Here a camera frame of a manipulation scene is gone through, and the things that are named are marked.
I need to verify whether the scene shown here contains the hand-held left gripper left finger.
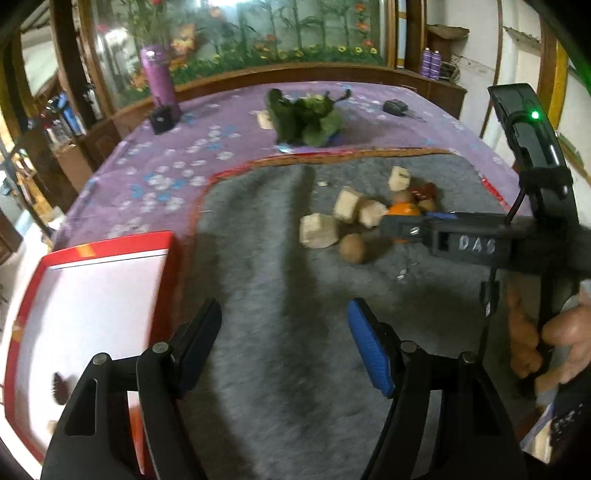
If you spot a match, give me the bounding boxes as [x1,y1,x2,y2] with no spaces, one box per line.
[41,298,223,480]

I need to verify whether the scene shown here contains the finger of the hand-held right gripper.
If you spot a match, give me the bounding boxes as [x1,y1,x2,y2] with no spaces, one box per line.
[379,212,435,244]

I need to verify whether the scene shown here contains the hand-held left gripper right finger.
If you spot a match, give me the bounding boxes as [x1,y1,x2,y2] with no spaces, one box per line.
[347,298,529,480]

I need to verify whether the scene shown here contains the tangerine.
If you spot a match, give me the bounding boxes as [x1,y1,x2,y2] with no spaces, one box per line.
[387,202,422,244]

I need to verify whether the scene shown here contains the red tray with white inside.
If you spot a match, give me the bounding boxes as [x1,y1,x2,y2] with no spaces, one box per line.
[0,232,180,476]

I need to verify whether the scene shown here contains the person's right hand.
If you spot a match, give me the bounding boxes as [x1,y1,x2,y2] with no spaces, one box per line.
[507,288,591,395]

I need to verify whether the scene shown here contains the grey fleece blanket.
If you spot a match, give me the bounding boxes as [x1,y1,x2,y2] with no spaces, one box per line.
[189,148,555,480]

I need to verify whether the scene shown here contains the green leafy vegetables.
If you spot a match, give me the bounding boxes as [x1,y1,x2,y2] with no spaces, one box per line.
[267,88,352,148]

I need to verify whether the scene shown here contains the person's dark printed clothing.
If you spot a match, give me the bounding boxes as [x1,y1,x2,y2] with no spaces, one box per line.
[519,383,591,464]

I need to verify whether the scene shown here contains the purple floral tablecloth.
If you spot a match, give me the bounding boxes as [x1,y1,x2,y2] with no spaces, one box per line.
[51,80,527,259]

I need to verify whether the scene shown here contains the small black box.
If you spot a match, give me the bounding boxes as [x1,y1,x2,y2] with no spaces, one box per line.
[148,105,182,136]

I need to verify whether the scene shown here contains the floral painted glass panel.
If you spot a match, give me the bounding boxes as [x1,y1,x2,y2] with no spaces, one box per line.
[78,0,398,112]

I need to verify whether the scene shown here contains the wooden display shelf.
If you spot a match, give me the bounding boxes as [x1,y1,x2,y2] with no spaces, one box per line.
[0,28,116,232]

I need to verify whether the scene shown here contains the purple bottle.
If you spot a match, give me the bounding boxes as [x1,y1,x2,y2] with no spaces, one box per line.
[140,45,178,109]

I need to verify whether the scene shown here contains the black cable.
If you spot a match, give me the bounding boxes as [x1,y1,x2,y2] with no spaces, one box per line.
[478,187,529,370]

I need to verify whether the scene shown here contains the curved wooden frame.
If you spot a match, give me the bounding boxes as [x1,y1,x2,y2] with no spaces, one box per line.
[494,0,571,134]

